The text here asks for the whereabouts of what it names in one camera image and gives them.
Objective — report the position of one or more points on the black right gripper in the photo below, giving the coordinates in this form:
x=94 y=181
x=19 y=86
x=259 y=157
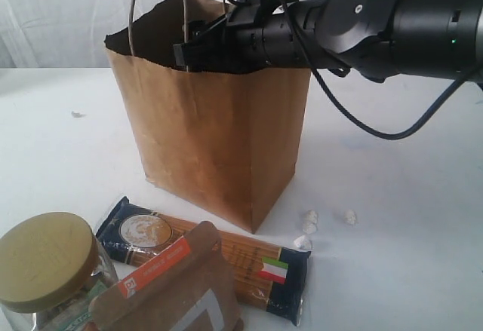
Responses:
x=225 y=43

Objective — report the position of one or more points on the brown paper bag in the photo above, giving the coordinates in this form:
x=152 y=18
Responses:
x=226 y=143

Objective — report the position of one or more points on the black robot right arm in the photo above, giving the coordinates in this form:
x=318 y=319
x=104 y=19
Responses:
x=378 y=38

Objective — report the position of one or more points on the small white paper scrap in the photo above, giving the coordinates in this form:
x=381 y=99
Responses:
x=77 y=115

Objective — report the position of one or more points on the white curtain backdrop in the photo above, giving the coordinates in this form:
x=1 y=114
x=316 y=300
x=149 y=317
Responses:
x=61 y=33

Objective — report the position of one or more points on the brown kraft pouch orange label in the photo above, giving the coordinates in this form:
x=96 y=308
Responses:
x=188 y=286

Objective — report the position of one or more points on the spaghetti packet dark blue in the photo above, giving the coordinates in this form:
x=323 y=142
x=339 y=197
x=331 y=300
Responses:
x=267 y=276

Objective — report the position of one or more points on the glass jar gold lid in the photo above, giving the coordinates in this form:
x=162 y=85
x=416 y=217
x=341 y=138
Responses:
x=52 y=268

